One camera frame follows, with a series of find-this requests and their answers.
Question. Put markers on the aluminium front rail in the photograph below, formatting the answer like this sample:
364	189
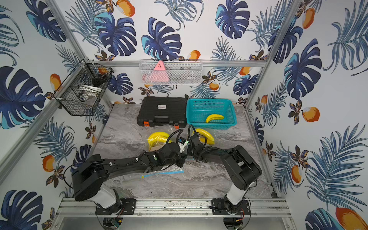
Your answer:
179	207

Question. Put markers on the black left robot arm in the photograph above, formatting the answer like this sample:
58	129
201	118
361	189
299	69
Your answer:
90	175

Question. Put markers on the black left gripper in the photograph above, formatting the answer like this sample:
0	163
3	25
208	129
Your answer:
175	148

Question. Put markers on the black wire basket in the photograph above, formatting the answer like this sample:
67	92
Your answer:
83	89

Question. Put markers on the yellow banana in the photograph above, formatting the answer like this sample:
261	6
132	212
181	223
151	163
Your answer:
205	137
157	138
214	117

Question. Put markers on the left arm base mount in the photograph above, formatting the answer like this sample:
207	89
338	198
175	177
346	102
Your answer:
115	207

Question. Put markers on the clear bag with banana peel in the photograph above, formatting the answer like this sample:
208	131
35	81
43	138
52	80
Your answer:
165	171

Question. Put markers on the pink triangular object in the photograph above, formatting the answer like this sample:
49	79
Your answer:
159	74

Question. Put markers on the teal plastic basket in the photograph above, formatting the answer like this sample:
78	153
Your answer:
197	110

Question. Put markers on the white wire shelf basket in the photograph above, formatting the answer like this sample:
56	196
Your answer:
179	71

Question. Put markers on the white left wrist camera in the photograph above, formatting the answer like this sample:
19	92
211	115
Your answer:
183	144

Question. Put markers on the clear zip-top bag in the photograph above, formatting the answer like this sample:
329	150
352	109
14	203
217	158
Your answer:
191	132

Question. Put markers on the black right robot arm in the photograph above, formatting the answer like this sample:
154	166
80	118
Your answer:
242	169

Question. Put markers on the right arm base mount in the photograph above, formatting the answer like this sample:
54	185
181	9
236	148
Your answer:
230	207

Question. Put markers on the black plastic tool case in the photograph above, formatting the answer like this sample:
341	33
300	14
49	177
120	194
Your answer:
160	111

